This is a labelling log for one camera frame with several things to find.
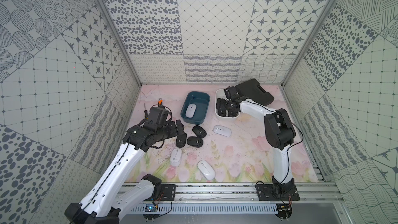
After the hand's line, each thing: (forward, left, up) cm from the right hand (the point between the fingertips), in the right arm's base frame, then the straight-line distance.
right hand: (223, 106), depth 101 cm
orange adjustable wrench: (+7, +45, -4) cm, 46 cm away
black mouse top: (-17, +15, -4) cm, 23 cm away
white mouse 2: (-15, +1, -5) cm, 16 cm away
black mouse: (-23, +26, -4) cm, 35 cm away
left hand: (-27, +23, +17) cm, 39 cm away
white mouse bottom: (-39, +11, -3) cm, 41 cm away
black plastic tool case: (+18, -22, -3) cm, 29 cm away
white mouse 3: (-32, +28, -4) cm, 43 cm away
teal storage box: (+8, +15, -4) cm, 17 cm away
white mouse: (-1, +22, -3) cm, 22 cm away
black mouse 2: (-24, +18, -3) cm, 30 cm away
